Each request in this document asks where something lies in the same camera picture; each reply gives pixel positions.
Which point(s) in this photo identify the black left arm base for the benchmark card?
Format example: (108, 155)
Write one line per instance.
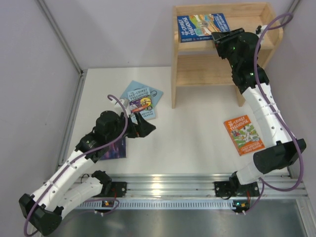
(117, 190)

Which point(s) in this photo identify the aluminium mounting rail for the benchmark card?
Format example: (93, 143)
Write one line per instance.
(191, 192)

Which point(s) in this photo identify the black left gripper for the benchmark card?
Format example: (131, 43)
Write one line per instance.
(138, 127)

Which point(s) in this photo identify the purple galaxy cover book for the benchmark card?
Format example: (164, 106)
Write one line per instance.
(116, 150)

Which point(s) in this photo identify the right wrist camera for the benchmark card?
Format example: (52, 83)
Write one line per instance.
(259, 30)

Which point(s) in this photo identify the light blue thin booklet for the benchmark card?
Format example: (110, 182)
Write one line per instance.
(134, 85)

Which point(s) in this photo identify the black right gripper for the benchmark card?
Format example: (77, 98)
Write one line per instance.
(227, 37)

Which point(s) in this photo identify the orange 78-storey treehouse book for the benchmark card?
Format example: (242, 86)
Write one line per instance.
(244, 135)

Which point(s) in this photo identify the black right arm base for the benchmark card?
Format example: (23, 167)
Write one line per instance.
(224, 190)

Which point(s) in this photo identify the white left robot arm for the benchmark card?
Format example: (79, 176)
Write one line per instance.
(46, 207)

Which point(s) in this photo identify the wooden two-tier shelf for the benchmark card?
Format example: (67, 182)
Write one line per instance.
(197, 63)

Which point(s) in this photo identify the light blue 143-storey treehouse book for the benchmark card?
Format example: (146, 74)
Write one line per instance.
(141, 103)

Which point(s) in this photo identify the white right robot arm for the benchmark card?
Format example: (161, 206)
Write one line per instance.
(282, 148)

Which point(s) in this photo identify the blue 91-storey treehouse book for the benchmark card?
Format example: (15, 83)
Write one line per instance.
(199, 27)

